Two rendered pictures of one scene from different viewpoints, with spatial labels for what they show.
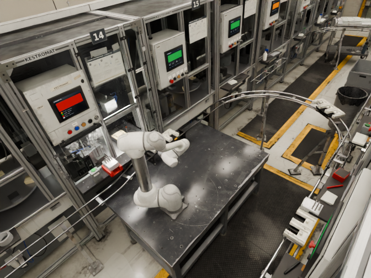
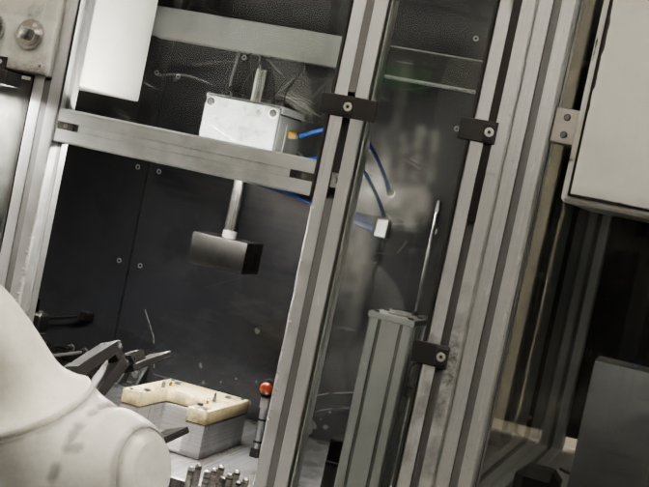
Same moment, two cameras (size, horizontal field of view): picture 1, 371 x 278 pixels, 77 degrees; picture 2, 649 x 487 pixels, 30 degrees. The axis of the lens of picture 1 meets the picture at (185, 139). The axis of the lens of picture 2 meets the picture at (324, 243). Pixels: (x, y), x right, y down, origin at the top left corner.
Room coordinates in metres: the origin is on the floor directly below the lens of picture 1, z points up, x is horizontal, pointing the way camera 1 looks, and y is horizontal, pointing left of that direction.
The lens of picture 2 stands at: (1.31, -0.89, 1.31)
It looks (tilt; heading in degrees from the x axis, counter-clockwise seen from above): 3 degrees down; 62
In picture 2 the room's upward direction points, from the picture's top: 12 degrees clockwise
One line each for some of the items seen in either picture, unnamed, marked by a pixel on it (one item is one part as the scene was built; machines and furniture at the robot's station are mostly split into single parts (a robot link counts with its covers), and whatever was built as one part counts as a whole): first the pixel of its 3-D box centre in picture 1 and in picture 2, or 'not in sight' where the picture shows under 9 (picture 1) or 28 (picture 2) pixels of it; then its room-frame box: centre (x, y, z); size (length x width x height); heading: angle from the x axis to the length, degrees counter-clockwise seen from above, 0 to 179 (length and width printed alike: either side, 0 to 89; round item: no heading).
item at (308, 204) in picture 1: (312, 205); not in sight; (0.95, -0.88, 0.92); 0.13 x 0.10 x 0.09; 44
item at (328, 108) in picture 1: (327, 110); not in sight; (2.22, -1.69, 0.84); 0.37 x 0.14 x 0.10; 12
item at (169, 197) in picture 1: (170, 196); not in sight; (1.22, 0.18, 0.85); 0.18 x 0.16 x 0.22; 85
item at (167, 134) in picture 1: (163, 142); not in sight; (1.95, 0.25, 0.84); 0.36 x 0.14 x 0.10; 134
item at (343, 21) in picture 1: (351, 39); not in sight; (5.25, -3.96, 0.48); 0.88 x 0.56 x 0.96; 62
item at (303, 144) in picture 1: (313, 145); not in sight; (2.48, -1.89, 0.01); 1.00 x 0.55 x 0.01; 134
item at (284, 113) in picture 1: (319, 73); not in sight; (4.74, -3.14, 0.01); 5.85 x 0.59 x 0.01; 134
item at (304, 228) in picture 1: (303, 222); not in sight; (0.87, -0.80, 0.84); 0.37 x 0.14 x 0.10; 134
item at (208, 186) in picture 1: (186, 173); not in sight; (1.62, 0.02, 0.66); 1.50 x 1.06 x 0.04; 134
